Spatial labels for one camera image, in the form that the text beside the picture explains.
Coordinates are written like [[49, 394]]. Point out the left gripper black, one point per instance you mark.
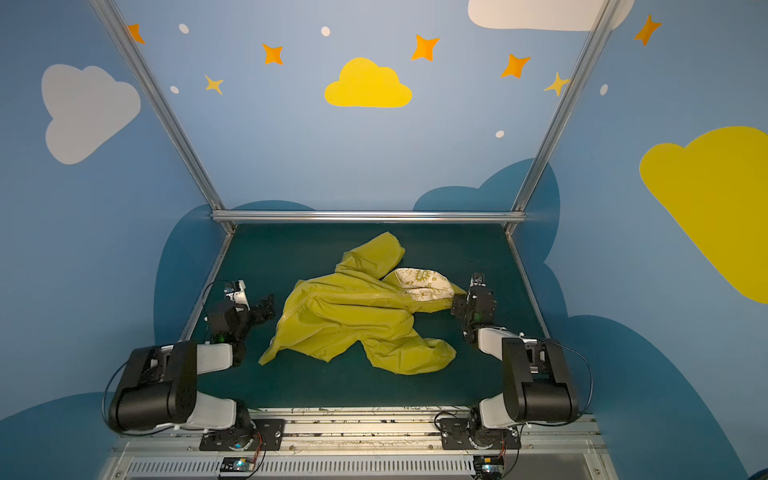
[[251, 311]]

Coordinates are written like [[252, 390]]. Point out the right controller board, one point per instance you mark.
[[488, 467]]

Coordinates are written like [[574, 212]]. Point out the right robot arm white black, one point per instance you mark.
[[537, 383]]

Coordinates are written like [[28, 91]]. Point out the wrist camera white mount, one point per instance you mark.
[[235, 292], [477, 279]]

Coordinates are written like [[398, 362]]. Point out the left controller board green led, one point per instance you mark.
[[236, 467]]

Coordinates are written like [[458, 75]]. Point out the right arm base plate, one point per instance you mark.
[[463, 433]]

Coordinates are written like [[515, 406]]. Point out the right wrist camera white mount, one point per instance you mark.
[[477, 279]]

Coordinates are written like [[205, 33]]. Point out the aluminium frame post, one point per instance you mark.
[[583, 68], [113, 21]]

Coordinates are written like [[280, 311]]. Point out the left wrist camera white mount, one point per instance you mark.
[[235, 292]]

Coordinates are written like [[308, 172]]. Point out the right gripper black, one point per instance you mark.
[[466, 305]]

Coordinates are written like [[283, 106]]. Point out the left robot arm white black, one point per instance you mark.
[[158, 385]]

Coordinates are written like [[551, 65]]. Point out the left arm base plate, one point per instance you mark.
[[264, 434]]

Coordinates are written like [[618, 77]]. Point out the aluminium rail base frame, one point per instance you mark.
[[368, 443]]

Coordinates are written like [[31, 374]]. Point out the green jacket with printed lining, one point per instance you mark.
[[369, 299]]

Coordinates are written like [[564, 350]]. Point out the right aluminium frame post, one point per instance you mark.
[[583, 68]]

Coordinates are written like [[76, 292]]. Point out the left aluminium frame post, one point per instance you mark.
[[113, 21]]

